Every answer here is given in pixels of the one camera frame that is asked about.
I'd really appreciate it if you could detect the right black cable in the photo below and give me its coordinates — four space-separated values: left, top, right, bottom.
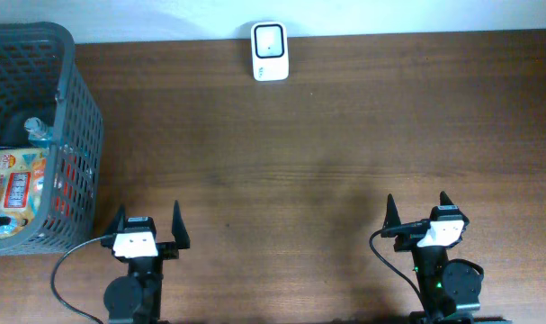
368 219 432 316

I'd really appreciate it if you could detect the blue mouthwash bottle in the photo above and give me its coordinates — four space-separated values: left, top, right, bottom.
23 117 53 149

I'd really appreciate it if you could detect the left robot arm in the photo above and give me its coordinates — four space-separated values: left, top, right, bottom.
101 202 191 324

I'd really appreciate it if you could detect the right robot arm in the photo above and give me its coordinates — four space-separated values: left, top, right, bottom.
380 192 484 323

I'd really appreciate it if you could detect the white barcode scanner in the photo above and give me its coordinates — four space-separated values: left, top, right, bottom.
250 22 290 82

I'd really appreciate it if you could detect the dark grey plastic basket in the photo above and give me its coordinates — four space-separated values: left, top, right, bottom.
0 22 104 256

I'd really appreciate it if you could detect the left black cable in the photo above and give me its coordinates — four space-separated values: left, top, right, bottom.
50 234 116 324

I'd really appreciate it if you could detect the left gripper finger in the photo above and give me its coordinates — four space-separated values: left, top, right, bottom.
171 201 191 249
104 204 126 235

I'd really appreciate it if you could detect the black cable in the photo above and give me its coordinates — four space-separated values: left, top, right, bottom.
368 219 432 316
50 234 116 324

